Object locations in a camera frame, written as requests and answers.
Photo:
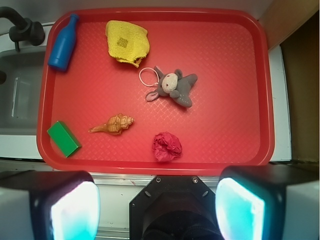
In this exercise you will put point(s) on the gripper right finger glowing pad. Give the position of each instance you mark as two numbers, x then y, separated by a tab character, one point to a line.
269	202

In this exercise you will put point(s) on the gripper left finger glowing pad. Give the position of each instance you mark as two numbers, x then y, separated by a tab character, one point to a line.
48	205

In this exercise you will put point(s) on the orange conch shell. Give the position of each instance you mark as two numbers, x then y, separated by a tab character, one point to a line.
115	125

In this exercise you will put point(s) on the green rectangular block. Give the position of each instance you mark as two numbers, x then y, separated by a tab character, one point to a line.
64	139

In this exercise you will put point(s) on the crumpled red paper ball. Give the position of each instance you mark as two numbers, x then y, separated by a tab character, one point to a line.
166	147

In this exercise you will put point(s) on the grey sink basin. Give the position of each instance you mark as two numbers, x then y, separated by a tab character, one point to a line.
20	86

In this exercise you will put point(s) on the red plastic tray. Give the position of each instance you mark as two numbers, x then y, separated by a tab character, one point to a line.
231	119

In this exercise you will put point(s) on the grey plush donkey toy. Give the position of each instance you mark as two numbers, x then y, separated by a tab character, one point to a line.
173	85

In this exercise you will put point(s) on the blue plastic bottle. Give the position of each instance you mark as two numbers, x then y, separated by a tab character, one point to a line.
64	45

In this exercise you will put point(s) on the black faucet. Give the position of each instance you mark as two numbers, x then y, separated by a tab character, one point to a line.
23	29

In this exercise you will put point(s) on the yellow knitted cloth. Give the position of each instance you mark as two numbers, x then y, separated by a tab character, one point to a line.
127	42

